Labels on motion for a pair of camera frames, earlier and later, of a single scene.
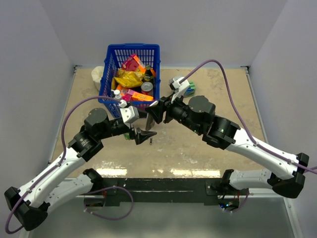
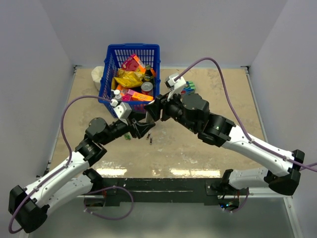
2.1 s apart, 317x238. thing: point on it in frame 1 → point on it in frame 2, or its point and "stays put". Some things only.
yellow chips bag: x=129 y=79 stays put
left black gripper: x=145 y=135 → x=141 y=129
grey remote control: x=150 y=122 stays put
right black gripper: x=157 y=111 stays put
